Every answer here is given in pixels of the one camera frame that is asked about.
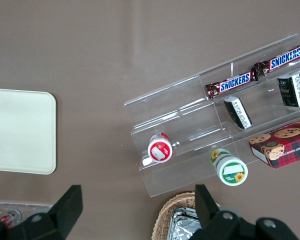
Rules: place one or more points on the clear acrylic bottle rack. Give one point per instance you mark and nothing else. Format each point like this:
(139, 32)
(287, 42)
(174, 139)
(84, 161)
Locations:
(20, 206)

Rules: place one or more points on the clear acrylic step stand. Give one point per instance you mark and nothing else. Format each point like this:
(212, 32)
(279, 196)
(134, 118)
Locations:
(265, 105)
(180, 100)

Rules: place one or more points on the red lid yogurt cup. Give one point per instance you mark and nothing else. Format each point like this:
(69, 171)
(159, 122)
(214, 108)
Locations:
(160, 150)

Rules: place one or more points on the light wicker basket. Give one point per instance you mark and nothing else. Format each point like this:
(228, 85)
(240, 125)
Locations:
(165, 212)

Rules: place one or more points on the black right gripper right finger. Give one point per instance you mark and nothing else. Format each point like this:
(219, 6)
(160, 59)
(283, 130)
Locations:
(212, 217)

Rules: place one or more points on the small black white box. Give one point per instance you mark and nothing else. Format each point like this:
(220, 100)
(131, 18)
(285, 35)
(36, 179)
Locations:
(238, 113)
(293, 90)

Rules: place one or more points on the silver foil tray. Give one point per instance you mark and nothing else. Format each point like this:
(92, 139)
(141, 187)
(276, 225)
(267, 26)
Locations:
(182, 225)

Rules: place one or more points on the beige plastic tray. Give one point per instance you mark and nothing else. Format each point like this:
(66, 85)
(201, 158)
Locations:
(20, 130)

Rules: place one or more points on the green lid yogurt cup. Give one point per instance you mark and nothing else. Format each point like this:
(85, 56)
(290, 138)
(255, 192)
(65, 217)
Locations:
(231, 171)

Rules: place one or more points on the red tartan cookie box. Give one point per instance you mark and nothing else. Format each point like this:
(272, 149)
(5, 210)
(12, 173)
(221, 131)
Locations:
(287, 145)

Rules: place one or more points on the Snickers chocolate bar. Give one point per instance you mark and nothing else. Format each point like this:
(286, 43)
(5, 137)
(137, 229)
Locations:
(233, 85)
(282, 59)

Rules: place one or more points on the red cola bottle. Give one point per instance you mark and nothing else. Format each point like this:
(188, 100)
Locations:
(11, 215)

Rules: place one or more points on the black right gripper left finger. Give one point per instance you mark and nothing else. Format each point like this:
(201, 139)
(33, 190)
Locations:
(65, 212)

